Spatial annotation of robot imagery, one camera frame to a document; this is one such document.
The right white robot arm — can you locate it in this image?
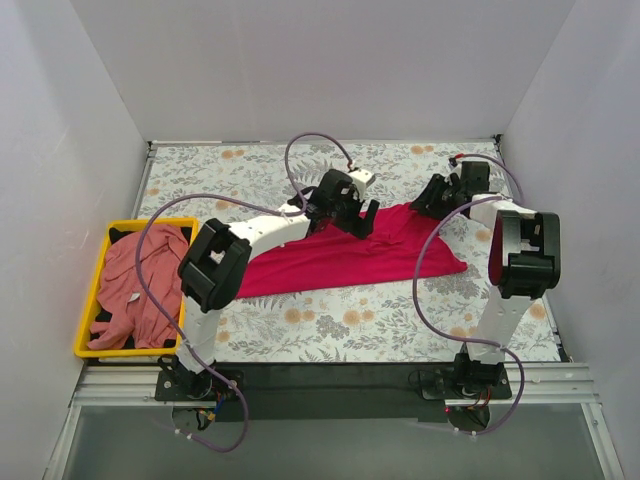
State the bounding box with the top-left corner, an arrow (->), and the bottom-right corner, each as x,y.
410,154 -> 561,398

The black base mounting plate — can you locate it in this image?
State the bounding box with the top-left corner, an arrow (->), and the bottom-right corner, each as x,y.
154,356 -> 513,422

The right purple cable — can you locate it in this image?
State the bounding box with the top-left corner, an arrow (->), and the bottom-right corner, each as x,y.
412,153 -> 526,437

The aluminium frame rail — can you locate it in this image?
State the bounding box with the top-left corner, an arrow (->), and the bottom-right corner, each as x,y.
72,362 -> 601,406

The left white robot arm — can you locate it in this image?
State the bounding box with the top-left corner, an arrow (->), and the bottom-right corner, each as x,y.
177,169 -> 379,400

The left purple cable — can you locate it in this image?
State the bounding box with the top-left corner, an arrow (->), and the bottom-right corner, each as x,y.
134,131 -> 356,454

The floral patterned table mat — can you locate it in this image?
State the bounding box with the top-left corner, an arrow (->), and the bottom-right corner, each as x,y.
134,142 -> 561,364

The magenta t shirt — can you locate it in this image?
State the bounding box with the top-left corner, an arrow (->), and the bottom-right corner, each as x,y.
237,204 -> 438,299

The purple cable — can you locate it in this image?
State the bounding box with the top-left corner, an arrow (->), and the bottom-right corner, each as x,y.
134,131 -> 356,454
412,153 -> 526,437

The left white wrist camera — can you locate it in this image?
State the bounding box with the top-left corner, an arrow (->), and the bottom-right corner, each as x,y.
348,168 -> 376,198

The salmon pink t shirt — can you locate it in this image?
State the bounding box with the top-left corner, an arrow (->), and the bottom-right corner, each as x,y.
87,224 -> 189,351

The yellow plastic bin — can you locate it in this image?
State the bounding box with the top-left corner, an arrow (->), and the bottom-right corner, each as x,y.
73,217 -> 200,359

